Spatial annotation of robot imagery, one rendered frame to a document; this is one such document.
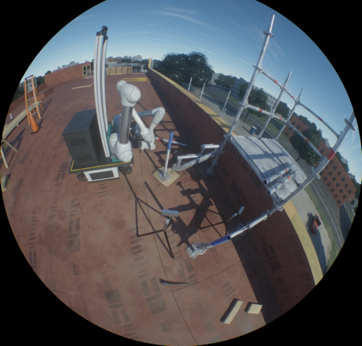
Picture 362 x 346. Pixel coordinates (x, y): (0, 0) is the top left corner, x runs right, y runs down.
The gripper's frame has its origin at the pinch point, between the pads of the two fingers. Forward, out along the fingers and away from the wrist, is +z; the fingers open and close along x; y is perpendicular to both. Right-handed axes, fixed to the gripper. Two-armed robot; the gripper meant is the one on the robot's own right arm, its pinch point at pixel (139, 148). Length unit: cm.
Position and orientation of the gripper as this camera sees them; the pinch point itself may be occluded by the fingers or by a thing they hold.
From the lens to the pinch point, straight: 171.4
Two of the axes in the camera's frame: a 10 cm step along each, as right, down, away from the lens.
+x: 3.6, 7.2, -5.9
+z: -2.0, 6.8, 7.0
